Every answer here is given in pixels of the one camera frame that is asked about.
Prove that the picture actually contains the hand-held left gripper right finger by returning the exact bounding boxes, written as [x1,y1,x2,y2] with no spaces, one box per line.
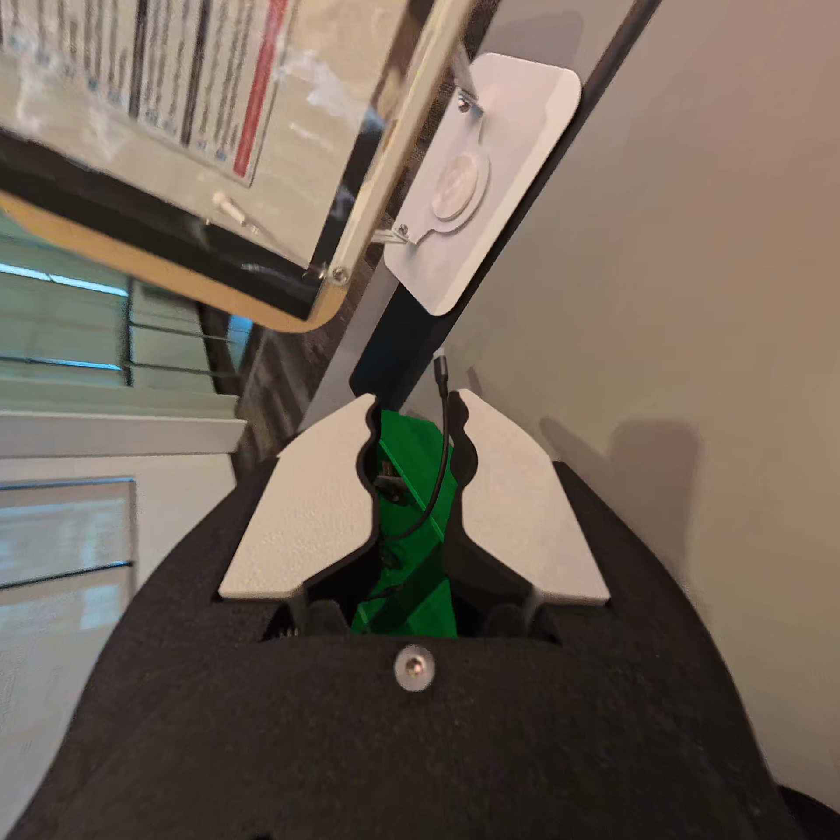
[444,388,613,636]

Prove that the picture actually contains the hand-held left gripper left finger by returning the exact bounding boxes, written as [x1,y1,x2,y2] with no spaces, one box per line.
[217,392,383,634]

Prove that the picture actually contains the green plastic bin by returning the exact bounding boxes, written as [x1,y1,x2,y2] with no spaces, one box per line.
[349,409,460,638]

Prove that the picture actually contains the thin black gold-plug cable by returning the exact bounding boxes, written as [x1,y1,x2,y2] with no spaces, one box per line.
[393,351,456,541]

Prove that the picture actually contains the wooden sign board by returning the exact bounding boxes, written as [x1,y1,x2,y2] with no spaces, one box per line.
[0,188,352,336]

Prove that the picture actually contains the clear acrylic sign holder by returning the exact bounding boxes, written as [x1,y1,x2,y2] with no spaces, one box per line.
[0,0,487,289]

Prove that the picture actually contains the printed instruction sheet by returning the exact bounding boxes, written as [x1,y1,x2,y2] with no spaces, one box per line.
[0,0,422,269]

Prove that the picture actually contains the glass window wall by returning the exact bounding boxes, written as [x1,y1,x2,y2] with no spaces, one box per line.
[0,216,257,591]

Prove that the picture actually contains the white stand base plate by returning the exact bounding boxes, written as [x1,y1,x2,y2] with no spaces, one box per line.
[383,52,583,315]

